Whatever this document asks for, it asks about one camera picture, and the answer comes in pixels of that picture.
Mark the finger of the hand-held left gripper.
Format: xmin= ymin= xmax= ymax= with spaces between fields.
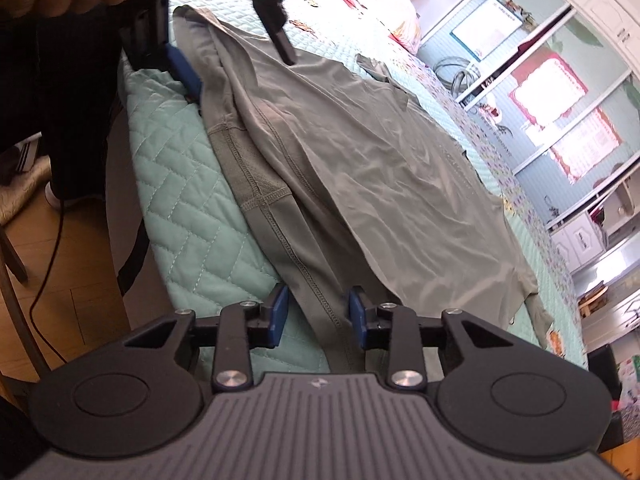
xmin=214 ymin=0 xmax=307 ymax=67
xmin=119 ymin=0 xmax=204 ymax=104

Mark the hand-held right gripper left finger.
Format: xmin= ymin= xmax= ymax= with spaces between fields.
xmin=124 ymin=283 xmax=290 ymax=394

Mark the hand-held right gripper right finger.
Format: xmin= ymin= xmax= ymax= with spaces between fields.
xmin=348 ymin=284 xmax=514 ymax=391

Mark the grey t-shirt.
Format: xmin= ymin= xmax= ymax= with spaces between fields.
xmin=172 ymin=4 xmax=556 ymax=376

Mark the floral pillow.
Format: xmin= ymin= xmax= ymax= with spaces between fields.
xmin=300 ymin=0 xmax=419 ymax=54

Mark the grey bed base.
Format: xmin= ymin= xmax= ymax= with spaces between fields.
xmin=104 ymin=104 xmax=172 ymax=334

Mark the quilted cartoon bedspread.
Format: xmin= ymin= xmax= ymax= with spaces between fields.
xmin=117 ymin=0 xmax=589 ymax=377

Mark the person's white shoe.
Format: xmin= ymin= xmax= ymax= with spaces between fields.
xmin=44 ymin=180 xmax=102 ymax=210

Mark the dark striped garment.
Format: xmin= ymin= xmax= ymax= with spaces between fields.
xmin=0 ymin=134 xmax=39 ymax=187

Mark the beige knit cushion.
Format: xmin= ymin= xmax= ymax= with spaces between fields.
xmin=0 ymin=159 xmax=54 ymax=227

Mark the white drawer cabinet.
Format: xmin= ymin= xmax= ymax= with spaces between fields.
xmin=549 ymin=209 xmax=609 ymax=274

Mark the wooden chair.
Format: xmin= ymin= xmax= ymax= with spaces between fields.
xmin=576 ymin=279 xmax=612 ymax=319

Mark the white door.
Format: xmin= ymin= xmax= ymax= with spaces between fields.
xmin=582 ymin=239 xmax=640 ymax=357

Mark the coiled grey hose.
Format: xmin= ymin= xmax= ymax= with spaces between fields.
xmin=431 ymin=56 xmax=482 ymax=94

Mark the blue-framed wall poster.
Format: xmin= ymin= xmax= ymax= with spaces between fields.
xmin=449 ymin=0 xmax=524 ymax=62

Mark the pink-framed wall poster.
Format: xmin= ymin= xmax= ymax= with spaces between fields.
xmin=508 ymin=55 xmax=590 ymax=127
xmin=548 ymin=108 xmax=623 ymax=185

